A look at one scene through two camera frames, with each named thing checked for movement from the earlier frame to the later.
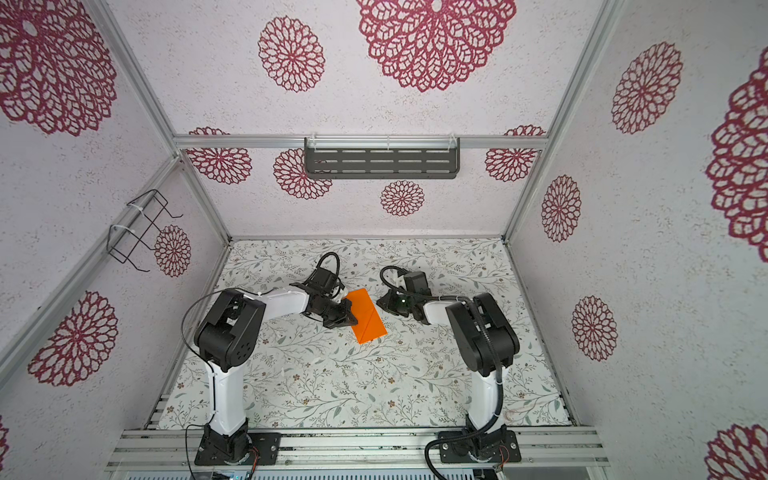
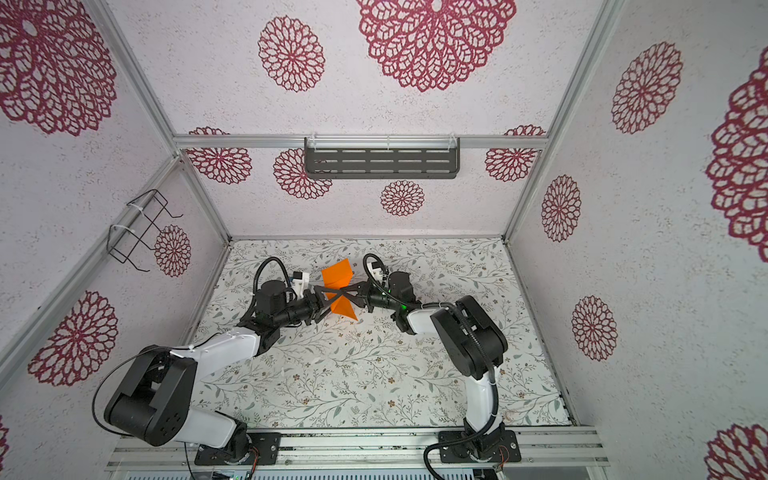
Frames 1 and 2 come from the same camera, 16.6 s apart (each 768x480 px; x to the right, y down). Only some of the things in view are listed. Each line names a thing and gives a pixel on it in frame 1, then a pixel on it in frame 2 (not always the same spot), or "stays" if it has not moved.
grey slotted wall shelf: x=382 y=157 stays
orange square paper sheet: x=370 y=325 -> x=335 y=277
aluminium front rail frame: x=175 y=449 stays
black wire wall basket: x=122 y=242 stays
